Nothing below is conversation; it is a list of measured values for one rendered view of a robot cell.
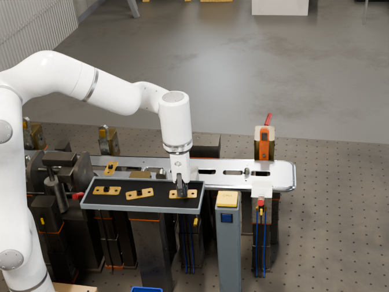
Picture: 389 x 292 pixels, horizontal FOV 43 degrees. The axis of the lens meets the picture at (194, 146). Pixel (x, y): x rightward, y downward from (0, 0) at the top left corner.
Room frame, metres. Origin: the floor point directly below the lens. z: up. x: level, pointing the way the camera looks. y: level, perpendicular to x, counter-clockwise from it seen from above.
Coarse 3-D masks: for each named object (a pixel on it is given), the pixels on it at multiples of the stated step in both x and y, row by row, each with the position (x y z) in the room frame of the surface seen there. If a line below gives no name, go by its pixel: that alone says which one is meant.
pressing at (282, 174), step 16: (96, 160) 1.63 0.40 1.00; (112, 160) 1.62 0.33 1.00; (128, 160) 1.61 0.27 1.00; (144, 160) 1.60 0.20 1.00; (160, 160) 1.59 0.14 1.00; (192, 160) 1.58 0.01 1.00; (208, 160) 1.57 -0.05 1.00; (224, 160) 1.56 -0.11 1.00; (240, 160) 1.55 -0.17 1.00; (256, 160) 1.55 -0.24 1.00; (272, 160) 1.54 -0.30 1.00; (96, 176) 1.52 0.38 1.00; (112, 176) 1.52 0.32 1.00; (128, 176) 1.51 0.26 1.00; (208, 176) 1.47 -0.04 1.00; (224, 176) 1.46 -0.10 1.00; (240, 176) 1.45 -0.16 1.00; (256, 176) 1.45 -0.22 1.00; (272, 176) 1.44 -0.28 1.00; (288, 176) 1.43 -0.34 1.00; (288, 192) 1.35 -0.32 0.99
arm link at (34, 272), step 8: (32, 216) 1.14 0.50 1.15; (32, 224) 1.11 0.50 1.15; (32, 232) 1.10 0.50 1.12; (32, 248) 1.08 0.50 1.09; (40, 248) 1.08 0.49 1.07; (32, 256) 1.05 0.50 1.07; (40, 256) 1.06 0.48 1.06; (32, 264) 1.03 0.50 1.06; (40, 264) 1.04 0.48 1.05; (8, 272) 1.01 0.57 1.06; (16, 272) 1.00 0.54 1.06; (24, 272) 1.00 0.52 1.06; (32, 272) 1.01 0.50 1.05; (40, 272) 1.02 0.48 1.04; (8, 280) 1.00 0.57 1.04; (16, 280) 0.99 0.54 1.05; (24, 280) 0.99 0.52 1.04; (32, 280) 1.00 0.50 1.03; (40, 280) 1.01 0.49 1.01; (16, 288) 0.99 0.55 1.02; (24, 288) 0.99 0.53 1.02; (32, 288) 0.99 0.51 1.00
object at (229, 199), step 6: (222, 192) 1.17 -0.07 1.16; (228, 192) 1.17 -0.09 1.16; (234, 192) 1.17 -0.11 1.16; (222, 198) 1.15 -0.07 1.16; (228, 198) 1.14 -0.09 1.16; (234, 198) 1.14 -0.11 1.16; (216, 204) 1.13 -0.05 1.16; (222, 204) 1.12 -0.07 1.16; (228, 204) 1.12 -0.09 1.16; (234, 204) 1.12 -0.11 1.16
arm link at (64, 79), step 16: (32, 64) 1.08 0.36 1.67; (48, 64) 1.07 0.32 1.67; (64, 64) 1.09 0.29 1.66; (80, 64) 1.12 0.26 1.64; (0, 80) 1.13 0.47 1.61; (16, 80) 1.08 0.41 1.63; (32, 80) 1.06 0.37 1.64; (48, 80) 1.06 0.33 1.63; (64, 80) 1.07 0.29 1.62; (80, 80) 1.08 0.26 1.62; (32, 96) 1.11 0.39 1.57; (80, 96) 1.08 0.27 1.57
